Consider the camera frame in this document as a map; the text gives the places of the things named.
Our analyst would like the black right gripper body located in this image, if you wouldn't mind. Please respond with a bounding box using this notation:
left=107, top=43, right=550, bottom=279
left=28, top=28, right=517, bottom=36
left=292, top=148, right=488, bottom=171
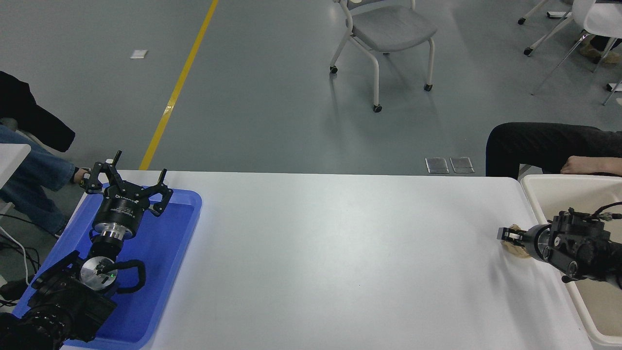
left=521, top=225, right=541, bottom=259

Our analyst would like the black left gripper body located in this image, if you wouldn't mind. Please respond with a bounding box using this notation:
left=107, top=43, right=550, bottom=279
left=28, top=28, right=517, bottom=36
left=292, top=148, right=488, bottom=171
left=92, top=190, right=148, bottom=232

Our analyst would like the tan paper ball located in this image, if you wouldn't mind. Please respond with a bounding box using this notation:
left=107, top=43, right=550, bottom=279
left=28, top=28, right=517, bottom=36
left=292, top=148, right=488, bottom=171
left=501, top=224, right=534, bottom=259

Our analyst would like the person's hand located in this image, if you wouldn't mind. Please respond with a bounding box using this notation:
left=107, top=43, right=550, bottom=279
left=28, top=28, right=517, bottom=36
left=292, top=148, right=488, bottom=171
left=560, top=156, right=622, bottom=176

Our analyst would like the large pale bin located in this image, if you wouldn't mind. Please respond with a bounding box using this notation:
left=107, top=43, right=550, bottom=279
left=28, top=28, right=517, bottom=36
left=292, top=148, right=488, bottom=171
left=520, top=174, right=622, bottom=349

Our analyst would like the blue plastic tray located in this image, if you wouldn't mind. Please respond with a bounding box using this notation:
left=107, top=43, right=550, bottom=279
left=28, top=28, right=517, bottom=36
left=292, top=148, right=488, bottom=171
left=12, top=184, right=203, bottom=350

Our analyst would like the person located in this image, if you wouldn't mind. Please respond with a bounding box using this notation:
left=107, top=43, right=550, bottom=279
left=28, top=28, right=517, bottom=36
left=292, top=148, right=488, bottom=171
left=578, top=33, right=622, bottom=65
left=485, top=122, right=622, bottom=178
left=0, top=70, right=91, bottom=239

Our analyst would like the white side table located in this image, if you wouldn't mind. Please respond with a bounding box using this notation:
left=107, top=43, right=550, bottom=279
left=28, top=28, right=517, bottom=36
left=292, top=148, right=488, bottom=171
left=0, top=144, right=32, bottom=189

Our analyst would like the white wheeled furniture base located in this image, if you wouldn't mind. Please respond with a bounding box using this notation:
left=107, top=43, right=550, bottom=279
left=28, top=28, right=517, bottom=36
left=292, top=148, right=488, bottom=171
left=518, top=0, right=575, bottom=57

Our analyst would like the white chair with metal legs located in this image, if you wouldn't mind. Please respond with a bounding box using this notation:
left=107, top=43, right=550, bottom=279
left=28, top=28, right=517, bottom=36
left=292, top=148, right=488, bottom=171
left=531, top=0, right=622, bottom=106

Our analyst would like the grey wheeled chair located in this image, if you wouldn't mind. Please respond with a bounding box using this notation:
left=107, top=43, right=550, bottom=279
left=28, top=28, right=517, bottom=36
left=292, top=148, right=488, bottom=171
left=329, top=0, right=438, bottom=113

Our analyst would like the black cable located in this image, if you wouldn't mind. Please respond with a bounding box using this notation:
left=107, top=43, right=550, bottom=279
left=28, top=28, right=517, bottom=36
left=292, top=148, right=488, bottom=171
left=0, top=213, right=42, bottom=273

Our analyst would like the white cable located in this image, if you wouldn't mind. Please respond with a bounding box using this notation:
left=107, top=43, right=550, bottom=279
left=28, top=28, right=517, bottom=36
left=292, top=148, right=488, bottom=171
left=0, top=226, right=31, bottom=287

